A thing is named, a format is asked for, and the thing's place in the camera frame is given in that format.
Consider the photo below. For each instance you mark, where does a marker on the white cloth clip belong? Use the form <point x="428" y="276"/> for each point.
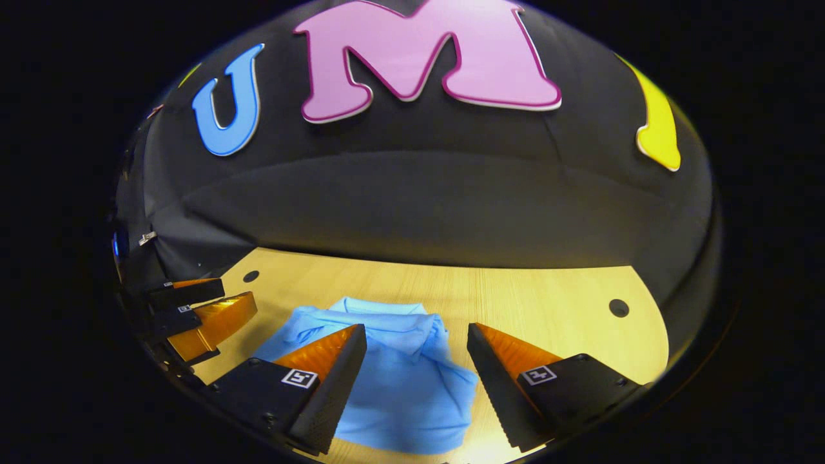
<point x="147" y="238"/>

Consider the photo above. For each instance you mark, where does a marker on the light blue T-shirt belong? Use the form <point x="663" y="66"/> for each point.
<point x="412" y="380"/>

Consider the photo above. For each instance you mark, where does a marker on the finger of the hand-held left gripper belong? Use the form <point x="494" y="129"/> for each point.
<point x="190" y="294"/>
<point x="213" y="325"/>

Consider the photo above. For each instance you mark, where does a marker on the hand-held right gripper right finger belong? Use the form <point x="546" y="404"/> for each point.
<point x="499" y="399"/>

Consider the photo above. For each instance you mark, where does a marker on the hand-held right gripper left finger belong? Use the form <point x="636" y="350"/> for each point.
<point x="335" y="393"/>

